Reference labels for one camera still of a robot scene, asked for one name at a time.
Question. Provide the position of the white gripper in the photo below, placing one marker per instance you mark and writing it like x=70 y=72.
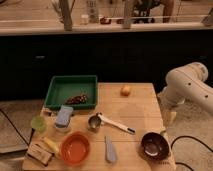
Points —
x=167 y=109

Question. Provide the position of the small orange apple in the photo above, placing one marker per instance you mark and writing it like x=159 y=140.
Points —
x=125 y=91

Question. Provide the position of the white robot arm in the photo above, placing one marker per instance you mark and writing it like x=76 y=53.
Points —
x=185 y=82

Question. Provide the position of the dark brown bowl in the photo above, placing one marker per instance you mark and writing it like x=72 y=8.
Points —
x=155 y=146

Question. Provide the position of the light blue spatula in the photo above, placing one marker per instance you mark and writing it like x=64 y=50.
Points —
x=110 y=152

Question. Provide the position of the dark grape bunch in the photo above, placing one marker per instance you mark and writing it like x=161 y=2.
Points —
x=76 y=100

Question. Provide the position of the orange plastic bowl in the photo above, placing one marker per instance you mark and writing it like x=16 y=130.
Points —
x=75 y=149

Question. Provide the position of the blue sponge block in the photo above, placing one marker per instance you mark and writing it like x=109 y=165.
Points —
x=63 y=116

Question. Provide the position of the green plastic tray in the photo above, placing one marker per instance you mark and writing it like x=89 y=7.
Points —
x=62 y=88

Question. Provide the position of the red object on counter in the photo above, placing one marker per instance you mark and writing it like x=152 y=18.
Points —
x=105 y=21

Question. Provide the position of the yellow corn toy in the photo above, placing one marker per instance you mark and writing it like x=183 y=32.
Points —
x=52 y=145

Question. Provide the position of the green plastic cup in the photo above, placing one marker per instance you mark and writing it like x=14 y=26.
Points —
x=38 y=123

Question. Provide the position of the white cup on counter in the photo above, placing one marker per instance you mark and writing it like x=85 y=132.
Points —
x=85 y=19

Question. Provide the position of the wooden block toy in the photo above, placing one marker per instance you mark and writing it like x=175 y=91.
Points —
x=37 y=152

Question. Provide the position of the metal measuring cup white handle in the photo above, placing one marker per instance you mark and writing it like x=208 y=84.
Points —
x=96 y=120

